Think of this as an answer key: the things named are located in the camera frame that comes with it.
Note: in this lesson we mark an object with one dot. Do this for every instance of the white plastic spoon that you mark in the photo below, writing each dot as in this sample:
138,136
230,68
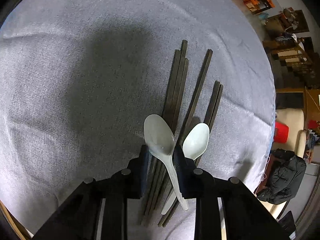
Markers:
160,141
193,147

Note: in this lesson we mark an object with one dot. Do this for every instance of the orange crate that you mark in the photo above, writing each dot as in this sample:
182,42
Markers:
258,6

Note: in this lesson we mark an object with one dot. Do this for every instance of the red plastic stool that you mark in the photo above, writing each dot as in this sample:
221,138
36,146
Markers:
281,133

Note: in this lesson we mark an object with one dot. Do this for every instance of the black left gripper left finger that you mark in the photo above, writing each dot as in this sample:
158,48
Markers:
98,209

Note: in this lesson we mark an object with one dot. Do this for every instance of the grey table cloth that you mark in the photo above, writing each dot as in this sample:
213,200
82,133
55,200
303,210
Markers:
79,77

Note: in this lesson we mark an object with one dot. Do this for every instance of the black jacket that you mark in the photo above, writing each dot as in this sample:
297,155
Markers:
284,179

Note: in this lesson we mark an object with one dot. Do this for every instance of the cream armchair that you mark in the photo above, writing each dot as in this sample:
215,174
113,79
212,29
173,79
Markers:
294,119

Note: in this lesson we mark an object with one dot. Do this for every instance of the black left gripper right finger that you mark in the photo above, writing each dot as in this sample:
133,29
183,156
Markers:
245,217

